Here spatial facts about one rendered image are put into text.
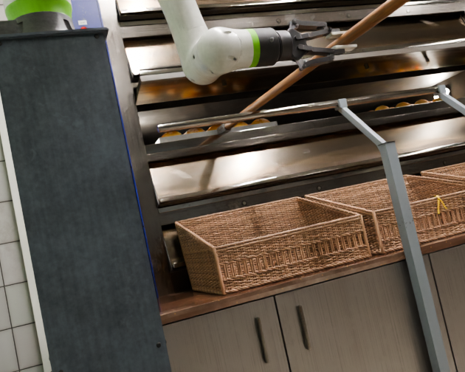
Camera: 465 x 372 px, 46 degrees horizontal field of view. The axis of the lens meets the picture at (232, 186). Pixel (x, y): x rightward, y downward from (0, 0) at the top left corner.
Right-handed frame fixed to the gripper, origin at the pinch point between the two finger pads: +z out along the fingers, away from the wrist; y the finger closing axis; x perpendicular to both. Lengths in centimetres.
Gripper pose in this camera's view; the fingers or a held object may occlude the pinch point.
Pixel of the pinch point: (342, 41)
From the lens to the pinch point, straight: 150.5
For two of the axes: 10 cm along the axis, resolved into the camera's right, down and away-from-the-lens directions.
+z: 9.2, -1.6, 3.7
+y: 2.1, 9.8, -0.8
